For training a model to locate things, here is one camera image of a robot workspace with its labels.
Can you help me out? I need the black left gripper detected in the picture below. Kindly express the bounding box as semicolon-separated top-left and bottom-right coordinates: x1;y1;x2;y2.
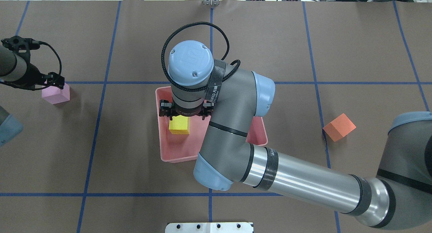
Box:
20;66;65;91

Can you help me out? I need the orange foam block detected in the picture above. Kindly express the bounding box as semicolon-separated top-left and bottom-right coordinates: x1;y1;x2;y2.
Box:
323;113;356;142

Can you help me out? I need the yellow foam block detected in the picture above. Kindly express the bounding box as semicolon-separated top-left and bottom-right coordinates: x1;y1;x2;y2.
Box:
168;115;190;135

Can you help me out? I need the pink plastic bin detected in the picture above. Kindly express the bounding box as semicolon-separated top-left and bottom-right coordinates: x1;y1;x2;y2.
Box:
155;86;268;163

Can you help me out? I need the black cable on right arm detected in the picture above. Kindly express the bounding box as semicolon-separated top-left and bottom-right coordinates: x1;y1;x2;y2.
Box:
161;22;241;92

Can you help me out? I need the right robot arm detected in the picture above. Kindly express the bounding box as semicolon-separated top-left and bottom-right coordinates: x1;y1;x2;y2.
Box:
160;40;431;230

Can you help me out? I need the white mounting plate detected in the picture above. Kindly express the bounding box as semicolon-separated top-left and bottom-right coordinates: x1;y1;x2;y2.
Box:
165;222;255;233

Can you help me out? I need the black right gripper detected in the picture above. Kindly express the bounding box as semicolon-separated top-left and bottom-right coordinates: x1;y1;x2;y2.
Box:
159;99;215;121

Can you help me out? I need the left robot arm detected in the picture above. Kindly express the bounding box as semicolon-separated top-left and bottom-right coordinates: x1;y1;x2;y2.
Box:
0;35;66;91

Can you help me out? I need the pink foam block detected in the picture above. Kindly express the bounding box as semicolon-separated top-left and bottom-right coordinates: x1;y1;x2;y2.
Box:
42;83;71;105

